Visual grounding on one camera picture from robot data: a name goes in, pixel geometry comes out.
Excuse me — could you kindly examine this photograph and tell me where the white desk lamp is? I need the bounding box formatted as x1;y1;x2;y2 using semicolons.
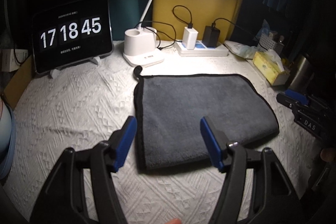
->
123;0;227;68

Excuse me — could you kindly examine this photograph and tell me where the white plastic basket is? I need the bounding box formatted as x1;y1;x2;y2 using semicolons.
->
259;30;285;52

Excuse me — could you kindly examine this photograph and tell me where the small white box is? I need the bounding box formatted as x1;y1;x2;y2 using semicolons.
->
1;49;30;72

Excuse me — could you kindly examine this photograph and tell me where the wet wipe packet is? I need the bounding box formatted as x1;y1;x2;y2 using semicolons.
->
224;40;257;60

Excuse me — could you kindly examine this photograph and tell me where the white power strip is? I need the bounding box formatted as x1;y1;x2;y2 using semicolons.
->
175;40;229;57

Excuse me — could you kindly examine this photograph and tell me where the white tablet stand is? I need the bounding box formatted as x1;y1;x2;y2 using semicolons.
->
49;56;102;79

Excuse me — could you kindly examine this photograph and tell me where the brown cardboard piece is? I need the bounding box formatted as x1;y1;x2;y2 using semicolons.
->
5;55;36;109

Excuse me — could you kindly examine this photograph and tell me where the black tablet showing clock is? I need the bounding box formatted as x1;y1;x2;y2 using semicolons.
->
31;0;115;74

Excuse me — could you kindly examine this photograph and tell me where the yellow tissue box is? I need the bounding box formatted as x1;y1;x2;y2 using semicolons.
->
252;49;290;86

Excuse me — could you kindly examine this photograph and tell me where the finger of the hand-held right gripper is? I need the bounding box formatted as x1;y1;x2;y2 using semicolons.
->
276;90;311;109

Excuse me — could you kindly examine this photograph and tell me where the black cable of white charger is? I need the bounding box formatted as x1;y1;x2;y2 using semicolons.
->
173;5;195;28

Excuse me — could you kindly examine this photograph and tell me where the light blue cloth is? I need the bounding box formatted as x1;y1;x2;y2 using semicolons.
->
0;99;17;180

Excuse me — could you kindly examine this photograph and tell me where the grey towel with black trim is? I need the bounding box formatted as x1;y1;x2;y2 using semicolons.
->
133;66;279;171

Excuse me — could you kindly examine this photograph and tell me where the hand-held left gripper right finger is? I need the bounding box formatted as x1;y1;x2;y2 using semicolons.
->
200;116;302;224

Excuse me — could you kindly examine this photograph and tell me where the black charger plug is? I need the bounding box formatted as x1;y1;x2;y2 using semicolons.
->
203;26;220;48

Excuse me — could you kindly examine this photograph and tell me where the metal flask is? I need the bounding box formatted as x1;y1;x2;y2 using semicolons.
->
289;55;315;93

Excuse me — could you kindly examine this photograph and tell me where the white charger plug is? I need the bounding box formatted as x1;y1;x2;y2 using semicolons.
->
183;27;198;50

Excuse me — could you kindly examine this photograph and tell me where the black lamp cable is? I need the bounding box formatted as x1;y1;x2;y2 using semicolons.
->
136;21;177;51

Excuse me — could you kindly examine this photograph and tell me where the white textured tablecloth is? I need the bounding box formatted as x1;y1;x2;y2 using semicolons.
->
3;40;324;224

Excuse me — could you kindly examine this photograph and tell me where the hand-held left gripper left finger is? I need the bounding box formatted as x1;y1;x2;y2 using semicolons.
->
30;116;138;224

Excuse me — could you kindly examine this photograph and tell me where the yellow board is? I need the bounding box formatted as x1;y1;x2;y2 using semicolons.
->
154;0;240;42

